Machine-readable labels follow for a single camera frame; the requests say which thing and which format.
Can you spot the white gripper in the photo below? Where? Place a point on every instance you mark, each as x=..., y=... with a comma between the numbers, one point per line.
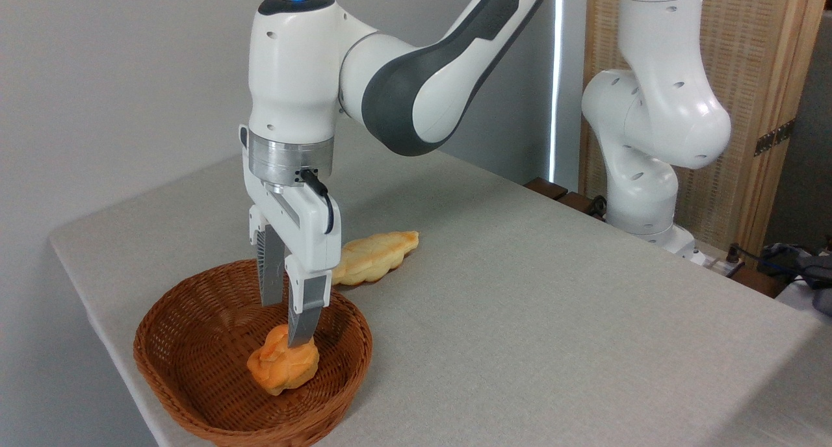
x=312, y=232

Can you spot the orange flower-shaped bread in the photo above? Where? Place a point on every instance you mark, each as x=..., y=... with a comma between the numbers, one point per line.
x=279, y=369

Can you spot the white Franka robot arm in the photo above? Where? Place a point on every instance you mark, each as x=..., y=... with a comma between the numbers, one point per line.
x=292, y=63

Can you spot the long pale yellow bread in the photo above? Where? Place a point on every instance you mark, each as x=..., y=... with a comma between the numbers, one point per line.
x=377, y=255

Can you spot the brown wicker basket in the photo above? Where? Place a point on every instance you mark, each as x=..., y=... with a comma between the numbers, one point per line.
x=195, y=395

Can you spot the dark brown wooden block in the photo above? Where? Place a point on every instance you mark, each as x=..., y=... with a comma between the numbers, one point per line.
x=545, y=188
x=576, y=202

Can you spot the white power strip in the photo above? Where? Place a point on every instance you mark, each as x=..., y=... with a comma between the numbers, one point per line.
x=723, y=266

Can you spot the dark metal hinge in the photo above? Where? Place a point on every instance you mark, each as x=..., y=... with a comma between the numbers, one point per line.
x=773, y=137

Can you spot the wooden woven folding screen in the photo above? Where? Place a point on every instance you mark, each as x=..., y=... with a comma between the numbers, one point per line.
x=754, y=57

